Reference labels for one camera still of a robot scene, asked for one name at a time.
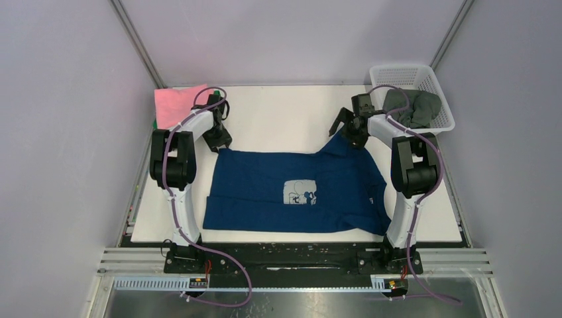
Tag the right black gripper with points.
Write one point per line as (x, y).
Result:
(357, 142)

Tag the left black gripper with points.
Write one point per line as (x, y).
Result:
(214, 144)

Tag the blue printed t-shirt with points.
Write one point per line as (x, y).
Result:
(338, 188)

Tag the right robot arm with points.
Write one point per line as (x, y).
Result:
(416, 170)

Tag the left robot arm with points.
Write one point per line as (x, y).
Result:
(173, 166)

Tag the pink folded t-shirt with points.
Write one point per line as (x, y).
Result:
(174, 105)

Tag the grey crumpled t-shirt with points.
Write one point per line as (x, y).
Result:
(414, 109)

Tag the white plastic basket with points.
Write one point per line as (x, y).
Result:
(411, 76)

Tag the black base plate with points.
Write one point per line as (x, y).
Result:
(288, 265)

